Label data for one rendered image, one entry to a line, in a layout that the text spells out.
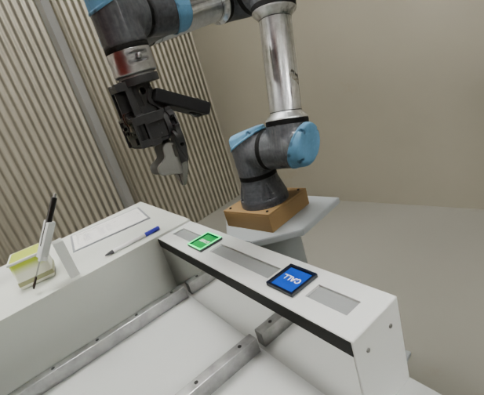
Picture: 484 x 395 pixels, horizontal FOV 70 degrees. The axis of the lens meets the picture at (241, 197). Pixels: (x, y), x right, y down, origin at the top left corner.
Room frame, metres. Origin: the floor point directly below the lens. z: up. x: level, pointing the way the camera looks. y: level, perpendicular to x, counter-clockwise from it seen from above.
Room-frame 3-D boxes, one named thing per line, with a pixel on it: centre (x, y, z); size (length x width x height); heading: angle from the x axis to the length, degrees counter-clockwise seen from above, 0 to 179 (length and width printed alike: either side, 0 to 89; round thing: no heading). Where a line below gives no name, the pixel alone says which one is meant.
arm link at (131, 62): (0.65, 0.11, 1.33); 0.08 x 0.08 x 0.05
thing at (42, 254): (0.69, 0.41, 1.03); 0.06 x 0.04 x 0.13; 122
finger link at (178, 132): (0.65, 0.09, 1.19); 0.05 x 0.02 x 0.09; 32
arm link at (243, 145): (1.02, -0.07, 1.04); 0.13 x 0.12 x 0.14; 45
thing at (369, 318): (0.56, 0.03, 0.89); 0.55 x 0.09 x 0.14; 32
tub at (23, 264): (0.74, 0.50, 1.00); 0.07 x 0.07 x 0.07; 23
